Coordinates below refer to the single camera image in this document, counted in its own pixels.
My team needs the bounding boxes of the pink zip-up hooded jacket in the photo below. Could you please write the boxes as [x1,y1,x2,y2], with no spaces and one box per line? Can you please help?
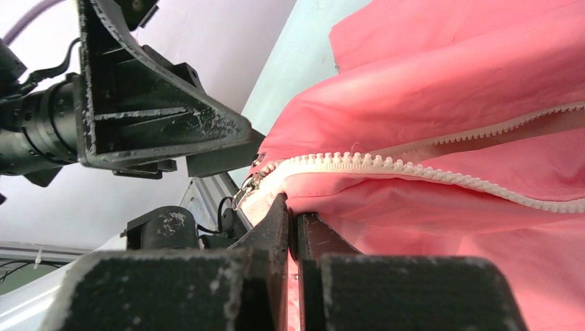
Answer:
[235,1,584,330]

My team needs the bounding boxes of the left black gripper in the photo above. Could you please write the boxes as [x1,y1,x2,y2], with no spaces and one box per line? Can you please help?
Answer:
[1,1,252,188]

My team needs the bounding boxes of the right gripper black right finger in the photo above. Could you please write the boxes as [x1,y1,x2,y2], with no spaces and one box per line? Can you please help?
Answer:
[297,214,526,330]

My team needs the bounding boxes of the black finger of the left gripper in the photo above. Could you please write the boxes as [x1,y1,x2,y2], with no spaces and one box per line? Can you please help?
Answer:
[112,46,264,179]

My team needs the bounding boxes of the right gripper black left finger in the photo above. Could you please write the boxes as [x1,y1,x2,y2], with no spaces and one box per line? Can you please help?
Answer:
[46,193,289,330]

